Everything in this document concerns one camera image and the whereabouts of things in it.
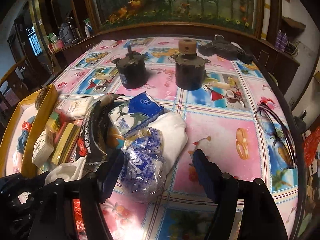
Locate black foil snack pouch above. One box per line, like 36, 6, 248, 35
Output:
76, 93, 121, 165

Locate blue patterned plastic bag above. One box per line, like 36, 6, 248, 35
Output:
119, 127, 166, 203

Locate blue white tissue pack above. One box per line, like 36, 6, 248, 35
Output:
108, 92, 164, 138

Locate white floral tissue pack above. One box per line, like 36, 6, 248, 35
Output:
32, 128, 54, 168

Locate white plastic bag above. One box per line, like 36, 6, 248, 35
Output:
148, 112, 188, 175

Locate white orange tissue pack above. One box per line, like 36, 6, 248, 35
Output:
66, 98, 93, 120

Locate bagged yellow green sponges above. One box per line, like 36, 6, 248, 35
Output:
45, 110, 66, 134

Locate yellow red sponge stack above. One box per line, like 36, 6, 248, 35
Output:
50, 122, 80, 166

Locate yellow cardboard box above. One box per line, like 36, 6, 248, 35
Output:
1, 84, 59, 178

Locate blue knitted cloth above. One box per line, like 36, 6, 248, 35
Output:
17, 116, 35, 154

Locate dark-framed eyeglasses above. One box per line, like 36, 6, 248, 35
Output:
255, 101, 296, 170

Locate red plastic bag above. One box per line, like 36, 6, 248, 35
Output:
22, 121, 33, 133

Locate black motor with shaft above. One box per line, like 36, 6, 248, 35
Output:
111, 45, 148, 89

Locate brown woven scrubber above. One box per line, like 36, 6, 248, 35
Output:
35, 86, 49, 111

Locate black motor with wooden pulley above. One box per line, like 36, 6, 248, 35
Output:
170, 38, 210, 90

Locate wooden armchair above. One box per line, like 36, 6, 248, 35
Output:
1, 56, 31, 126

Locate pink cup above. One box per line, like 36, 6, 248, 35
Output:
53, 39, 65, 51

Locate grey thermos kettle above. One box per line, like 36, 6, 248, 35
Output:
59, 17, 74, 44

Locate purple bottles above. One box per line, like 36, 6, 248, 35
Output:
274, 30, 287, 52

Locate flower aquarium display panel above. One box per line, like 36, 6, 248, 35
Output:
85, 0, 263, 34

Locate black metal bracket part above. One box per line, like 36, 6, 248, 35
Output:
198, 34, 253, 64

